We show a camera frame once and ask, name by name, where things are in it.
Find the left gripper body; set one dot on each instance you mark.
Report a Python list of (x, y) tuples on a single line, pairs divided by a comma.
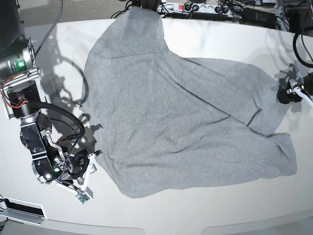
[(302, 83)]

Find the white power strip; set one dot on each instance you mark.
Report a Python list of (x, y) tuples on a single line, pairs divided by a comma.
[(228, 9)]

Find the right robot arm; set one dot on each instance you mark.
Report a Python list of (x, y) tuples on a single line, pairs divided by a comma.
[(19, 80)]

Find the grey t-shirt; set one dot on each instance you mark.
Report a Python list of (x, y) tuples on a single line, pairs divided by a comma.
[(169, 122)]

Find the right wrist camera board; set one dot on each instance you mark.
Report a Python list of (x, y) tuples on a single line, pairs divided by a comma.
[(84, 195)]

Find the black power adapter brick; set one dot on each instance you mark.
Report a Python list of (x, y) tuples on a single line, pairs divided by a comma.
[(258, 17)]

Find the table cable grommet slot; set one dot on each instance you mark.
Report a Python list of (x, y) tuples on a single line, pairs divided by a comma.
[(22, 211)]

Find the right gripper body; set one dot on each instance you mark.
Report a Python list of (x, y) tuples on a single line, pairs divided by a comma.
[(77, 167)]

